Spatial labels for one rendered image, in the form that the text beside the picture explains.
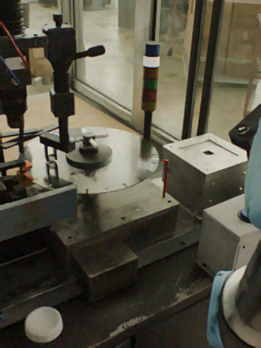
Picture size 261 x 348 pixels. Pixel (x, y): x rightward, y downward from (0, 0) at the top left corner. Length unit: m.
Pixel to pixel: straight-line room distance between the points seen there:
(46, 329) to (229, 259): 0.39
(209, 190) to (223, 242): 0.22
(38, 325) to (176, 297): 0.29
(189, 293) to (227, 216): 0.18
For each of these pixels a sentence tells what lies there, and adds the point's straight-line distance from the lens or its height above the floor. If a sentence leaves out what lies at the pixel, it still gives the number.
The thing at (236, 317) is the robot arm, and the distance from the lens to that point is 0.55.
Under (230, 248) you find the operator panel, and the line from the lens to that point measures 0.84.
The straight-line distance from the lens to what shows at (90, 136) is 0.90.
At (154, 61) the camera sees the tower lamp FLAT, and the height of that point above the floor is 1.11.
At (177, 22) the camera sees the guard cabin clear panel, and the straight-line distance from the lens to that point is 1.33.
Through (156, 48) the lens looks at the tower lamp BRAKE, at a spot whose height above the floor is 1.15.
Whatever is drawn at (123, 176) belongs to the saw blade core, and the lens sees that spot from 0.85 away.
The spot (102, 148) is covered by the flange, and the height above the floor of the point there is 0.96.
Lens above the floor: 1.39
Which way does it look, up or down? 31 degrees down
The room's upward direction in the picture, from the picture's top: 2 degrees clockwise
